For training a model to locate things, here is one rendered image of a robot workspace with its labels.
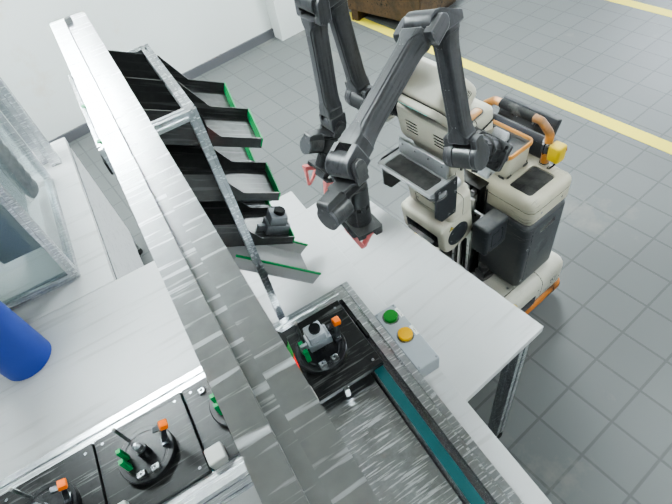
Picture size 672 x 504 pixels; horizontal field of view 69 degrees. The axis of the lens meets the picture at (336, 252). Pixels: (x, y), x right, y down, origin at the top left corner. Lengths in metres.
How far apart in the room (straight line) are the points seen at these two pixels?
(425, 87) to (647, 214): 1.94
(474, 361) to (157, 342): 0.98
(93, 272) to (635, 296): 2.41
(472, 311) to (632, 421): 1.10
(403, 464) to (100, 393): 0.93
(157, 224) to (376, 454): 1.10
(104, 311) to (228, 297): 1.67
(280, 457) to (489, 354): 1.32
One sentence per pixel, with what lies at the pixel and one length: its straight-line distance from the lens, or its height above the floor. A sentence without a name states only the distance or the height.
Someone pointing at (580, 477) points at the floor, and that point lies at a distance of 2.31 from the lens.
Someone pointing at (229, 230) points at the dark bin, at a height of 1.31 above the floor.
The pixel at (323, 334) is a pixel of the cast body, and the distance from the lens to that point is 1.26.
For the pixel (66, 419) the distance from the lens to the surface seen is 1.72.
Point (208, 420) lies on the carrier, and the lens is 1.37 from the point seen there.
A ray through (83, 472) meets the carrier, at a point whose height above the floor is 0.97.
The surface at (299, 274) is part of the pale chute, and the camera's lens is 1.42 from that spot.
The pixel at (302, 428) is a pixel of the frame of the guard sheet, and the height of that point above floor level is 1.99.
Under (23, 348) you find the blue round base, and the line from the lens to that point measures 1.79.
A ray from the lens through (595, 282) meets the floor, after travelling 2.77.
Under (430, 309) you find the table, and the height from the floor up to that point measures 0.86.
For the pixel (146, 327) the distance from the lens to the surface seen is 1.74.
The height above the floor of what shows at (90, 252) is 0.86.
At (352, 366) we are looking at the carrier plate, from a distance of 1.33.
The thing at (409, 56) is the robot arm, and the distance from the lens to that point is 1.15.
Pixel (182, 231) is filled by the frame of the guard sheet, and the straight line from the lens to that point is 0.25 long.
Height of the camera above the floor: 2.15
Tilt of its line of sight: 49 degrees down
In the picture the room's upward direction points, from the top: 13 degrees counter-clockwise
